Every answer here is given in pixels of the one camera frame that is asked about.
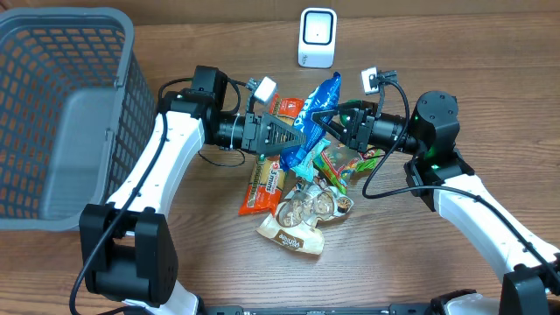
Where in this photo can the orange pasta packet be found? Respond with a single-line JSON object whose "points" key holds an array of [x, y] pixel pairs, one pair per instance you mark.
{"points": [[266, 184]]}

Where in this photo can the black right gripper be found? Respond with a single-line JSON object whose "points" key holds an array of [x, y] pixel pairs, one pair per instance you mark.
{"points": [[356, 125]]}

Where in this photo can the green capped bottle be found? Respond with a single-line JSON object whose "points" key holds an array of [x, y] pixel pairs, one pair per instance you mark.
{"points": [[348, 111]]}

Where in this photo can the blue packet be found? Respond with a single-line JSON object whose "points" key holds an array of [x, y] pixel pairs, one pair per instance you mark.
{"points": [[323, 97]]}

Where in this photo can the white brown cookie bag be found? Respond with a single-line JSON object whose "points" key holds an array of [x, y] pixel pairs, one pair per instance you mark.
{"points": [[294, 225]]}

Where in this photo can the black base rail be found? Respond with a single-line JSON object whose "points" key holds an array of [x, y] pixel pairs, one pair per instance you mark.
{"points": [[393, 309]]}

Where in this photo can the teal wipes packet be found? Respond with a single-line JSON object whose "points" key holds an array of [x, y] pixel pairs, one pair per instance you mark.
{"points": [[305, 168]]}

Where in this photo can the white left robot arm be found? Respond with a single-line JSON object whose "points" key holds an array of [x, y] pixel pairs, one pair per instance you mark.
{"points": [[126, 244]]}

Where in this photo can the grey plastic basket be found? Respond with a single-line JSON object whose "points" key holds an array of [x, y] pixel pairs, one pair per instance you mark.
{"points": [[76, 113]]}

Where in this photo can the green candy bag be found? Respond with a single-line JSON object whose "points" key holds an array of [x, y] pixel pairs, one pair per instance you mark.
{"points": [[338, 163]]}

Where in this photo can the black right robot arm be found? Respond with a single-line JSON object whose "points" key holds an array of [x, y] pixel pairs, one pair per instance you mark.
{"points": [[526, 265]]}

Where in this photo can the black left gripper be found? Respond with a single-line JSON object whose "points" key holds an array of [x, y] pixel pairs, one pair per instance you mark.
{"points": [[260, 135]]}

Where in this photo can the white barcode scanner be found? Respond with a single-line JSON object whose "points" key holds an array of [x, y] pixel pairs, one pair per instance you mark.
{"points": [[317, 37]]}

